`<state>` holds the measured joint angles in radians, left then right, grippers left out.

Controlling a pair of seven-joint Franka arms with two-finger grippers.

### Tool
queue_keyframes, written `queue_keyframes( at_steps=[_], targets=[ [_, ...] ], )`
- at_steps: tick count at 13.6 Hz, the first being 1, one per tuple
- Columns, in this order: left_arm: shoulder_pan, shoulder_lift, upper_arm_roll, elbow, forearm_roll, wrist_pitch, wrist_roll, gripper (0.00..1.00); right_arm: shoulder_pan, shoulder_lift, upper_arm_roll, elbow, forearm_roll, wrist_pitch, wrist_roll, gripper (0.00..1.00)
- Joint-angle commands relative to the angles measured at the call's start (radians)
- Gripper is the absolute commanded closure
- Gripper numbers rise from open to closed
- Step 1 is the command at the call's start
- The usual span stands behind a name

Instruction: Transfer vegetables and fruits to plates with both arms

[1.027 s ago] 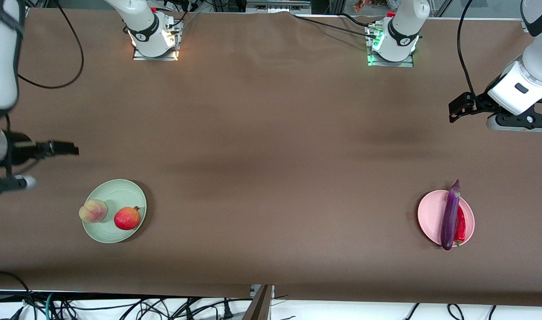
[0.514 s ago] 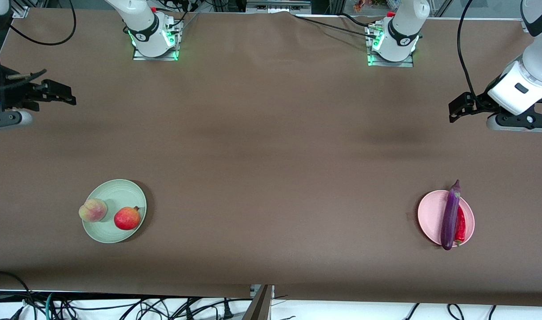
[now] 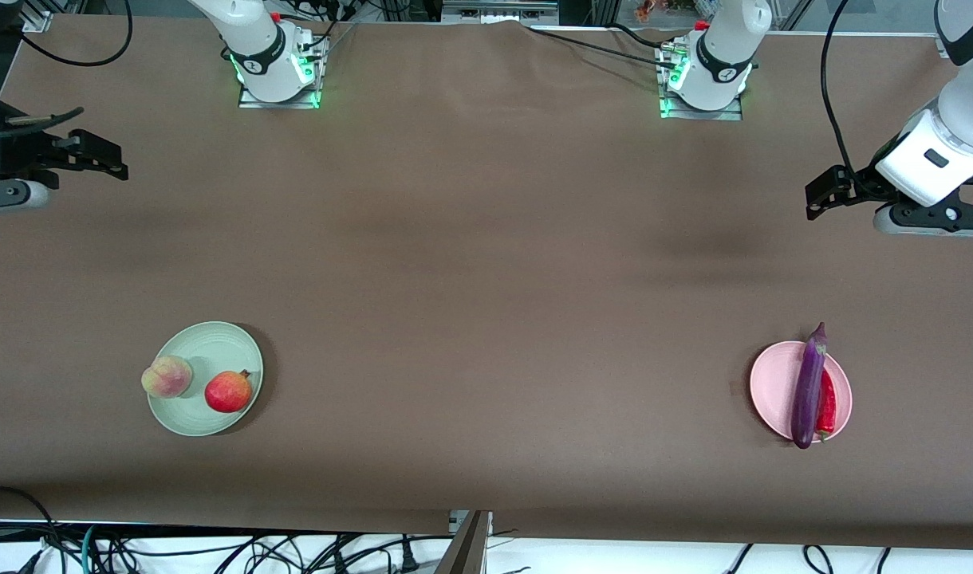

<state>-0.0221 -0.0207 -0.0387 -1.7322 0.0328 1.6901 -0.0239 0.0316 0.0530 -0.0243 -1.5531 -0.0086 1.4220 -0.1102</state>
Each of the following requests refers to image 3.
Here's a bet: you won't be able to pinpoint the pale pink peach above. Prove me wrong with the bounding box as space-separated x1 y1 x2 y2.
141 356 194 399

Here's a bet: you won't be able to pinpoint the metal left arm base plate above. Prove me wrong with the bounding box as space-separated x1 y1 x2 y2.
658 44 744 122

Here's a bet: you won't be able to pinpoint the brown table cloth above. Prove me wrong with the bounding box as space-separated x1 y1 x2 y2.
0 14 973 551

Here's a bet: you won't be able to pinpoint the red chili pepper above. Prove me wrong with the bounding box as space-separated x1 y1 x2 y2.
815 368 837 441

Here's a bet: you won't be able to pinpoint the black looped floor cable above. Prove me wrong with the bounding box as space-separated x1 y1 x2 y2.
0 486 63 574

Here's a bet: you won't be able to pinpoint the pink plate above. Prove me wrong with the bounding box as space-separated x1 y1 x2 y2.
749 340 854 444

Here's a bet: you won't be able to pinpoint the long purple eggplant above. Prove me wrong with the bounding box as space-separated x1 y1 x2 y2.
790 322 828 450

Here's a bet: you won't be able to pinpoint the grey metal post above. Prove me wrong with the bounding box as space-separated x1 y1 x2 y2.
435 510 493 574

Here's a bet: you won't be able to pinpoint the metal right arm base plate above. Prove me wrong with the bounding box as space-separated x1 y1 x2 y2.
238 36 323 110

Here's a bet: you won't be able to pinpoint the red pomegranate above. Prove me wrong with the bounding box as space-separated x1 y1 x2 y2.
204 370 254 414

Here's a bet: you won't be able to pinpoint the orange red background items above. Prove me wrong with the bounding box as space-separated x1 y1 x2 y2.
634 0 699 23

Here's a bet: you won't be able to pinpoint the long black base cable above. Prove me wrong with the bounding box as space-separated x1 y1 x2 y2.
525 26 672 69

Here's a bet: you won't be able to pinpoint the short black base cable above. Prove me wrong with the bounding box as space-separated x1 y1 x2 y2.
610 22 667 49

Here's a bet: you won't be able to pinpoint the light green plate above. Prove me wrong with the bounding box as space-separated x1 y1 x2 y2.
146 321 264 438

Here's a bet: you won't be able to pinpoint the aluminium profile corner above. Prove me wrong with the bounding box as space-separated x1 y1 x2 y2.
20 0 54 34

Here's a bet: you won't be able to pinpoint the grey metal frame bar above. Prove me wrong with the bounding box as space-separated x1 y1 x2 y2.
441 0 561 25

